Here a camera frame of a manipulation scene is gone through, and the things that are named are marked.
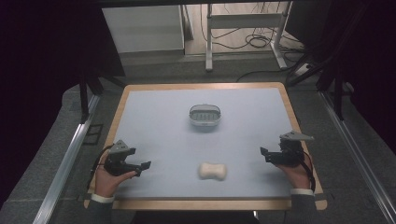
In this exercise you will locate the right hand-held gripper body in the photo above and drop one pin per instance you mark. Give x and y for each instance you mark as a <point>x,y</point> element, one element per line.
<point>289,155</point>

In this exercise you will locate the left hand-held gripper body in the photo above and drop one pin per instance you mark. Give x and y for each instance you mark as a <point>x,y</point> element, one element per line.
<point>116,165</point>

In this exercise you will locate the person's left hand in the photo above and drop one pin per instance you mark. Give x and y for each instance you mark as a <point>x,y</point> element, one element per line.
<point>106,183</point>

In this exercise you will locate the person's right hand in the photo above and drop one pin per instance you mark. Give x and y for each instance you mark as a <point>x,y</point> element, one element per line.
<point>299,177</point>

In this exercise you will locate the pale blue table mat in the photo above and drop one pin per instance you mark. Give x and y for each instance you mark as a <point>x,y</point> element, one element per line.
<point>174,149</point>

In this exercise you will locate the white soap bar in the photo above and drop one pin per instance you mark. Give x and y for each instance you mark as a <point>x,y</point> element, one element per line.
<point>212,171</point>

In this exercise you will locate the grey white soap dish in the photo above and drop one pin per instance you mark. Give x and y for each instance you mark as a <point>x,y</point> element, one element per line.
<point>205,115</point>

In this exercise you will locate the black metal stand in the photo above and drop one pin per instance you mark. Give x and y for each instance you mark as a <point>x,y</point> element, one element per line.
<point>338,99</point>
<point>83,99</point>

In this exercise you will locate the white power strip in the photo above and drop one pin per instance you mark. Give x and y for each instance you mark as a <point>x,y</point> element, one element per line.
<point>302,69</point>

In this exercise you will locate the white cabinet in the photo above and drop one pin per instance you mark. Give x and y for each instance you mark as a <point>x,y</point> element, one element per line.
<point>146,29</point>

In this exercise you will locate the black floor bracket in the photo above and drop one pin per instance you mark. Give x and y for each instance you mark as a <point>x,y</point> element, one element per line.
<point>92,134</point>

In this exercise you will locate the aluminium floor rail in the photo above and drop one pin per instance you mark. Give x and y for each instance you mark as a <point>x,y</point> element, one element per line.
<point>63,168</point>
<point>358,155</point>

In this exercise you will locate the white metal desk frame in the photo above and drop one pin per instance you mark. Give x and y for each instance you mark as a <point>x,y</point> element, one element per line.
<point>241,21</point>

